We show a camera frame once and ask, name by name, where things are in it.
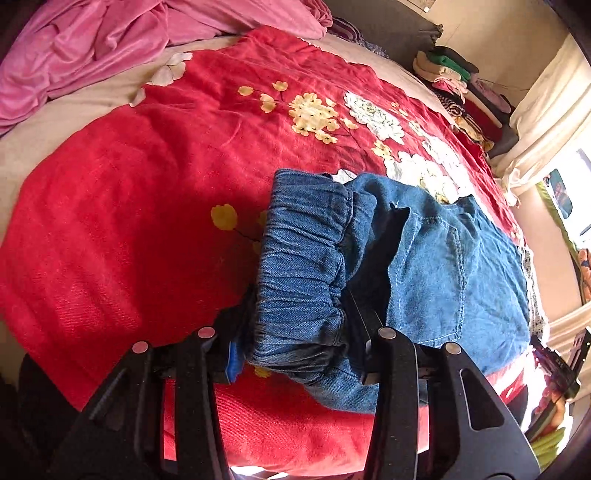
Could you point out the pink blanket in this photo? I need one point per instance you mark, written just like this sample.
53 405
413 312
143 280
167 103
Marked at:
67 45

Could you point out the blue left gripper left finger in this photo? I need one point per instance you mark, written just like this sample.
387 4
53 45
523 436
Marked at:
235 362

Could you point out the red floral bedspread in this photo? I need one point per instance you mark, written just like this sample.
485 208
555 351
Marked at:
270 421

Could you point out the striped dark pillow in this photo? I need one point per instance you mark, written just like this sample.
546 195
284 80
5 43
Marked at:
345 30

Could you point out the yellow-green sleeve forearm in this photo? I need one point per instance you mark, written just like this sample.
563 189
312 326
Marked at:
546 448

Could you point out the grey headboard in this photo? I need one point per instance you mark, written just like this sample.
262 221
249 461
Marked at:
395 27

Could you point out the blue denim pants lace hem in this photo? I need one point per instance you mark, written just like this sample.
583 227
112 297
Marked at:
436 273

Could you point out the window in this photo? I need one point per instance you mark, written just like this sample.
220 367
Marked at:
567 187

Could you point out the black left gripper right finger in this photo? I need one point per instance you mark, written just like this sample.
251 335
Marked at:
362 326

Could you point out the pile of folded clothes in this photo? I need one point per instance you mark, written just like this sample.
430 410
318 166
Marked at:
476 109

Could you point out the cream curtain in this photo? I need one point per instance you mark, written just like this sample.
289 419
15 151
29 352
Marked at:
550 118

